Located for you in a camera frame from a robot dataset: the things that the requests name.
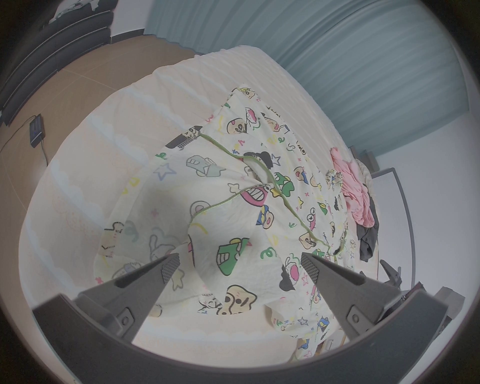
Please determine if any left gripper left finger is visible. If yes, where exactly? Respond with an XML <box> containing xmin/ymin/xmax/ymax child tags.
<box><xmin>77</xmin><ymin>253</ymin><xmax>181</xmax><ymax>343</ymax></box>

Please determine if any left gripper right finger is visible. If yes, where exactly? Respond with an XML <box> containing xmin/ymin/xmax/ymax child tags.
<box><xmin>301</xmin><ymin>252</ymin><xmax>404</xmax><ymax>344</ymax></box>

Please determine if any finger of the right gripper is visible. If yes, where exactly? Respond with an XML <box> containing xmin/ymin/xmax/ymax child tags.
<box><xmin>379</xmin><ymin>259</ymin><xmax>403</xmax><ymax>289</ymax></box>

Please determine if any white printed pyjama garment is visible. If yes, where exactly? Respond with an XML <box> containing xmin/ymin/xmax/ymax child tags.
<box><xmin>92</xmin><ymin>84</ymin><xmax>361</xmax><ymax>364</ymax></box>

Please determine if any black garment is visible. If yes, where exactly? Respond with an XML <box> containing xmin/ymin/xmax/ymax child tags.
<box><xmin>356</xmin><ymin>195</ymin><xmax>380</xmax><ymax>262</ymax></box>

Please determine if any pink garment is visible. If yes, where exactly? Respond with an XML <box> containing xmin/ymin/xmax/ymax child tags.
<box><xmin>330</xmin><ymin>147</ymin><xmax>376</xmax><ymax>227</ymax></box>

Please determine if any cream pillow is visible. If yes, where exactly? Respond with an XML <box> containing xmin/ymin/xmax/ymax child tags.
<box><xmin>354</xmin><ymin>157</ymin><xmax>376</xmax><ymax>184</ymax></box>

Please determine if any grey bedside table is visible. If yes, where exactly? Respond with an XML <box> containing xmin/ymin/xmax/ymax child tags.
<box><xmin>349</xmin><ymin>146</ymin><xmax>379</xmax><ymax>171</ymax></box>

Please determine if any bed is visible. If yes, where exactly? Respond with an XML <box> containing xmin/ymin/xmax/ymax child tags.
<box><xmin>19</xmin><ymin>45</ymin><xmax>417</xmax><ymax>366</ymax></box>

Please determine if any blue-green curtain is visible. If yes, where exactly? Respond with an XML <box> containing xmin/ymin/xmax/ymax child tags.
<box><xmin>144</xmin><ymin>0</ymin><xmax>471</xmax><ymax>158</ymax></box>

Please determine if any black chest of drawers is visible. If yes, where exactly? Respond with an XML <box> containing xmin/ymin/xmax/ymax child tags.
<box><xmin>0</xmin><ymin>0</ymin><xmax>117</xmax><ymax>126</ymax></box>

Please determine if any grey and white cloth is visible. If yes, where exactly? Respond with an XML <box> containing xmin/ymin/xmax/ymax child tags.
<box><xmin>52</xmin><ymin>0</ymin><xmax>100</xmax><ymax>21</ymax></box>

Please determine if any black power adapter with cable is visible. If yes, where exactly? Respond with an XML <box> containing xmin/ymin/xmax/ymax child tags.
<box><xmin>0</xmin><ymin>115</ymin><xmax>50</xmax><ymax>166</ymax></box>

